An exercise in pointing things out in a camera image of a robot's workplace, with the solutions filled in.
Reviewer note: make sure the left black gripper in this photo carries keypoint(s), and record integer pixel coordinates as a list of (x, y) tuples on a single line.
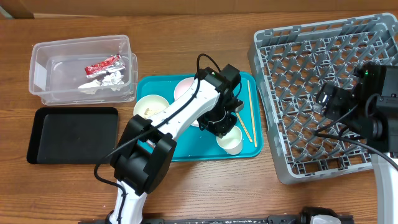
[(221, 130)]

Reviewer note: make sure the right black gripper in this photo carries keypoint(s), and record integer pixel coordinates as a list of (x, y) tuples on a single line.
[(336, 102)]

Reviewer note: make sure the wooden chopstick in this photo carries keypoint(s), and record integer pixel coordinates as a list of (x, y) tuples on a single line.
[(252, 114), (244, 127)]

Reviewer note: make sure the white cup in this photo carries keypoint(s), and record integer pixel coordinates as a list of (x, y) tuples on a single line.
[(232, 142)]

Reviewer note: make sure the white tissue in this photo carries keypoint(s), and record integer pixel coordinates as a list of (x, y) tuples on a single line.
[(114, 80)]

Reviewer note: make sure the red foil snack wrapper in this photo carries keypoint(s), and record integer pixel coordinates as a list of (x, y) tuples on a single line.
[(113, 64)]

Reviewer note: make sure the large pink plate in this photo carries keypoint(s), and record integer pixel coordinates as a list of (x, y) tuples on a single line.
[(195, 123)]

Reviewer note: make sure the small pink bowl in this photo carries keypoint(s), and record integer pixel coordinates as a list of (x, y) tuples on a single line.
[(182, 87)]

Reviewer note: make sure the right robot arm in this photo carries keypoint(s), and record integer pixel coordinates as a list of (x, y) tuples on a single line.
[(367, 117)]

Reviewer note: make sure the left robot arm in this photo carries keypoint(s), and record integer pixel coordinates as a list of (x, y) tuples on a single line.
[(146, 148)]

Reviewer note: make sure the grey dishwasher rack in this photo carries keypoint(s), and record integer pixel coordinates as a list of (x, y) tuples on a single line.
[(290, 65)]

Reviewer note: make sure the teal serving tray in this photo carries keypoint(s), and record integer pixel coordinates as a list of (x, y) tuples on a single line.
[(197, 145)]

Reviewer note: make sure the white bowl with food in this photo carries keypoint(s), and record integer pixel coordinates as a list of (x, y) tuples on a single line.
[(150, 105)]

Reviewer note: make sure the black plastic tray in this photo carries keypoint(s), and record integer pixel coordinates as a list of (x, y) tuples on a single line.
[(72, 135)]

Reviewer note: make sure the clear plastic storage bin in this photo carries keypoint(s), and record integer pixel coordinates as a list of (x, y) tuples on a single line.
[(57, 69)]

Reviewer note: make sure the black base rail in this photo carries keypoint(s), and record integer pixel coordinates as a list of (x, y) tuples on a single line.
[(307, 215)]

